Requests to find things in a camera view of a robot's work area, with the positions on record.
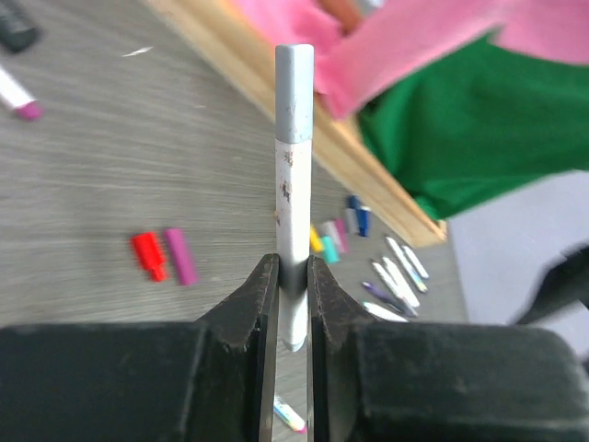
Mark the clear purple pen cap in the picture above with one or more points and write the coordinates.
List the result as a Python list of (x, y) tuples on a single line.
[(330, 230)]

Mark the magenta pen cap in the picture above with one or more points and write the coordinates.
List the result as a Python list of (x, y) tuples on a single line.
[(181, 256), (342, 235)]

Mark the purple cap marker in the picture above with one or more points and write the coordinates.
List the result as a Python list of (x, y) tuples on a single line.
[(398, 303)]

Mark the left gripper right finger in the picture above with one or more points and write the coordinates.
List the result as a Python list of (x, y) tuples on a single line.
[(377, 380)]

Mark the green tank top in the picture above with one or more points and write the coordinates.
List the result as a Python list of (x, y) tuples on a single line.
[(479, 123)]

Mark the red pen cap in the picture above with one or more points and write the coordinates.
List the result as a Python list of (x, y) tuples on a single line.
[(150, 255)]

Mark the pink cap marker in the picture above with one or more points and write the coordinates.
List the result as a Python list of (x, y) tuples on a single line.
[(17, 99)]

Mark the white marker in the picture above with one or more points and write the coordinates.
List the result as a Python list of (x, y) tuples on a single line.
[(415, 261)]

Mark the pink t-shirt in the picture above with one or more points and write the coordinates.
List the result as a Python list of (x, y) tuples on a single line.
[(359, 57)]

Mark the blue pen cap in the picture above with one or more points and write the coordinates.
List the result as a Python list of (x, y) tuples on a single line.
[(353, 202)]

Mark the teal cap marker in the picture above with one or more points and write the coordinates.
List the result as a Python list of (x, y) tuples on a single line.
[(382, 313)]

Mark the light grey cap marker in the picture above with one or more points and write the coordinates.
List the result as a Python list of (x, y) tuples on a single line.
[(294, 184)]

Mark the grey pen cap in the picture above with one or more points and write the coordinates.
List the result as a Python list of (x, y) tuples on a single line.
[(351, 221)]

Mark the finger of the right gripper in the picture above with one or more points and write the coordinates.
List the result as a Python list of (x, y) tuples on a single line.
[(564, 284)]

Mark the blue cap marker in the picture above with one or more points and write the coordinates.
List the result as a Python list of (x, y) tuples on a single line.
[(407, 266)]

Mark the wooden clothes rack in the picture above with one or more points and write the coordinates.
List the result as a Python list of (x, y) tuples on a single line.
[(222, 36)]

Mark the teal pen cap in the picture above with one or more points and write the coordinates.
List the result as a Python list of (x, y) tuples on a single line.
[(330, 252)]

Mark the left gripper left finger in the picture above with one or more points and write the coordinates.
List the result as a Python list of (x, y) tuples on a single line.
[(211, 379)]

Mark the blue white eraser cap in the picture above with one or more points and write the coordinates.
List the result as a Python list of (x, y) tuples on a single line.
[(364, 220)]

